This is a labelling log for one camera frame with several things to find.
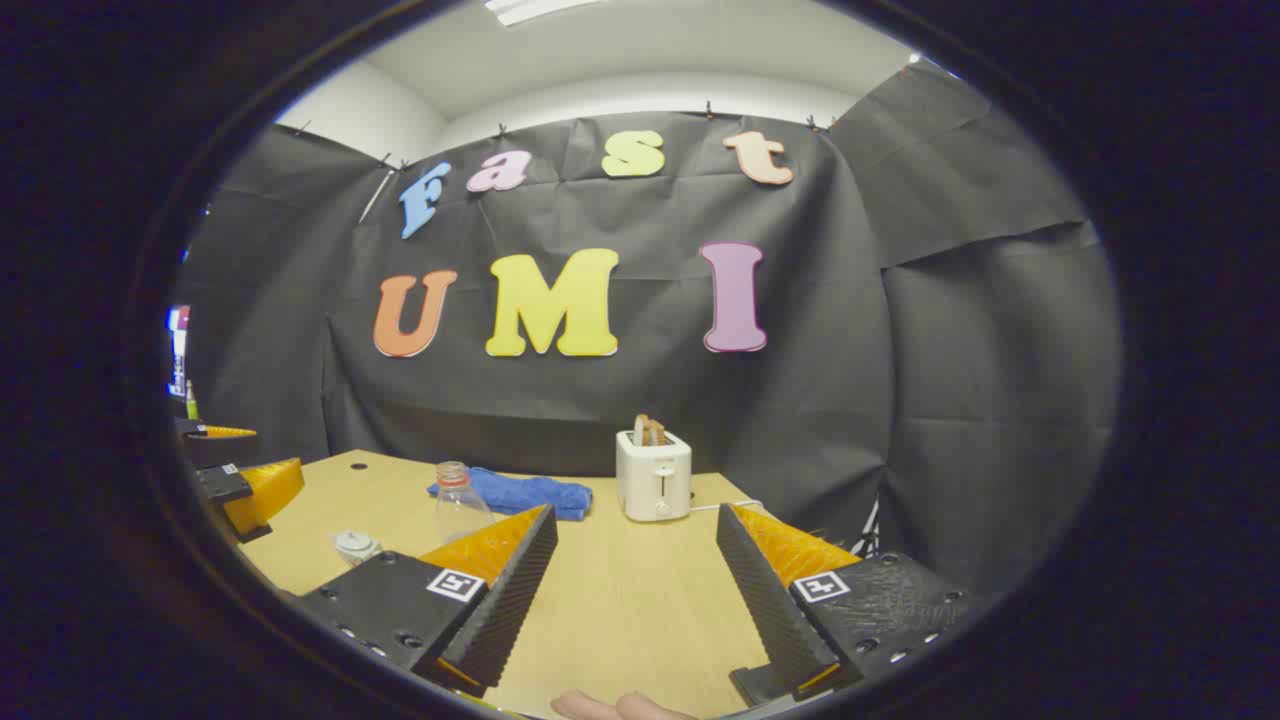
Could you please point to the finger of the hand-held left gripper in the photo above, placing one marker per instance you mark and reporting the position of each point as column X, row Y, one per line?
column 225, row 450
column 235, row 485

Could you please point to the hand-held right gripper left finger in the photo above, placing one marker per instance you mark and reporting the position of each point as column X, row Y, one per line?
column 510, row 610

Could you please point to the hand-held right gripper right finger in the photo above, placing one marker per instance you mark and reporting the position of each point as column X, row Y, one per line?
column 770, row 610

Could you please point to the clear plastic water bottle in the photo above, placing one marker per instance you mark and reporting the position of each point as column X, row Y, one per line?
column 462, row 510

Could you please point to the green bottle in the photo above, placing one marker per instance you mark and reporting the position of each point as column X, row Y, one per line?
column 191, row 402

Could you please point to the computer monitor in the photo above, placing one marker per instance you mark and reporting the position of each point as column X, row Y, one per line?
column 179, row 350

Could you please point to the blue folded towel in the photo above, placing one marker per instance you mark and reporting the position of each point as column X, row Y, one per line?
column 530, row 492

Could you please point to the white toaster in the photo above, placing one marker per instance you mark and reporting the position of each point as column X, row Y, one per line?
column 653, row 478

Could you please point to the dark bread slice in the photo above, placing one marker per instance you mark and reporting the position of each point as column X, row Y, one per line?
column 658, row 432

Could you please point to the light bread slice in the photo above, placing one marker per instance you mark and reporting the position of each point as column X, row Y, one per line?
column 641, row 430

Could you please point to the ceiling light panel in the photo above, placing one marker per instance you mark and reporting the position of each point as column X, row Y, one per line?
column 540, row 10

